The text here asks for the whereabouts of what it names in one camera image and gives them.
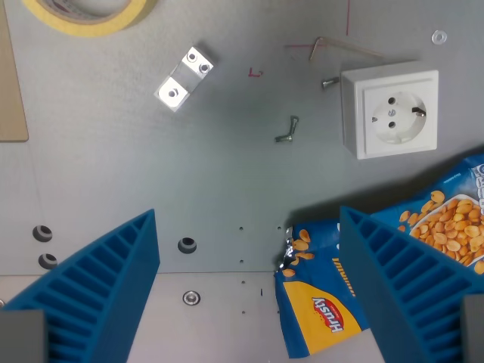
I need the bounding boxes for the brown cardboard sheet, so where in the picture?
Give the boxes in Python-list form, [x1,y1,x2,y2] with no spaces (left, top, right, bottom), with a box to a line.
[0,0,30,144]

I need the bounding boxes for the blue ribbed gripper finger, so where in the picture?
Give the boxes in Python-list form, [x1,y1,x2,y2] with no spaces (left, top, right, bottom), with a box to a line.
[339,205,484,363]
[0,208,161,363]

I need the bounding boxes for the blue peanut snack bag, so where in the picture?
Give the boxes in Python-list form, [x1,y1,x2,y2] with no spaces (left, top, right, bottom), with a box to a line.
[273,153,484,359]

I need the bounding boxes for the white wall power socket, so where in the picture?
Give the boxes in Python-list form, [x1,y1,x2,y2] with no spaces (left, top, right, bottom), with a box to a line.
[340,60,440,160]

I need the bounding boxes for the metal hex allen key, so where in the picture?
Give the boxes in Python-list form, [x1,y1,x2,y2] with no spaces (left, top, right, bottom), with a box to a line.
[308,36,388,62]

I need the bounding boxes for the aluminium bracket with bolts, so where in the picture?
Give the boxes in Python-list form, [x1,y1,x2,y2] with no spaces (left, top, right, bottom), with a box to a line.
[153,45,219,114]

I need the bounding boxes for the yellow masking tape roll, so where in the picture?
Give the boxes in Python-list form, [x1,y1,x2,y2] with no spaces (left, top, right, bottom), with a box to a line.
[21,0,160,39]

